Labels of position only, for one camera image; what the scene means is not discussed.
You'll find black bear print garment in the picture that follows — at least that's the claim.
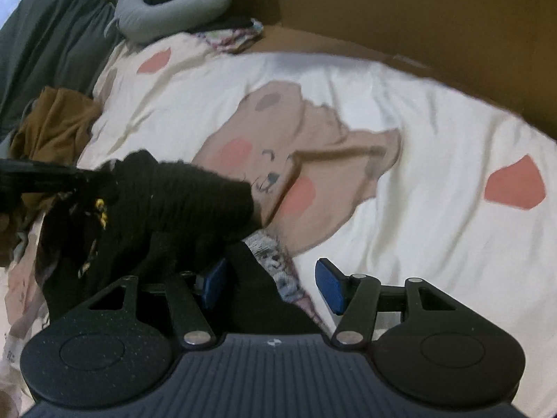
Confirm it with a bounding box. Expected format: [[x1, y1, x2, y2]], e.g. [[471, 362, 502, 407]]
[[35, 149, 323, 337]]

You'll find white bear printed blanket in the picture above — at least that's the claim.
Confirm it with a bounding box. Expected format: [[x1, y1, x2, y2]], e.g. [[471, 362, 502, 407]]
[[0, 32, 557, 418]]

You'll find large cardboard sheet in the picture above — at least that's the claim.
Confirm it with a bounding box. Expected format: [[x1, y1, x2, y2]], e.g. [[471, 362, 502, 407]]
[[209, 0, 557, 140]]

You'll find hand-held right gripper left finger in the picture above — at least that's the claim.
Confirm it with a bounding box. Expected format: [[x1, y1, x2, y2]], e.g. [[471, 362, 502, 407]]
[[88, 258, 230, 349]]

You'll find brown garment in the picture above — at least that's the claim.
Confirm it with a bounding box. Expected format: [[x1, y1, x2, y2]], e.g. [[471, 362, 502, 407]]
[[0, 87, 103, 266]]

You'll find grey neck pillow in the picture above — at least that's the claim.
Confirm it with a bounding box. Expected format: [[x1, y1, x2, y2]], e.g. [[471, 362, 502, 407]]
[[114, 0, 234, 45]]

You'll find patterned cloth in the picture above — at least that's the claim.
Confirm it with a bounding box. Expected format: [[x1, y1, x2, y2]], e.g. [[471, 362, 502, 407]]
[[194, 21, 264, 55]]

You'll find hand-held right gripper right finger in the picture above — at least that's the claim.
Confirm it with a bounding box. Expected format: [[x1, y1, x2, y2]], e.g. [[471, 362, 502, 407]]
[[315, 258, 459, 350]]

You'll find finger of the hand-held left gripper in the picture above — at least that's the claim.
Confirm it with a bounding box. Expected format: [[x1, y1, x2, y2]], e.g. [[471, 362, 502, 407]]
[[0, 159, 103, 195]]

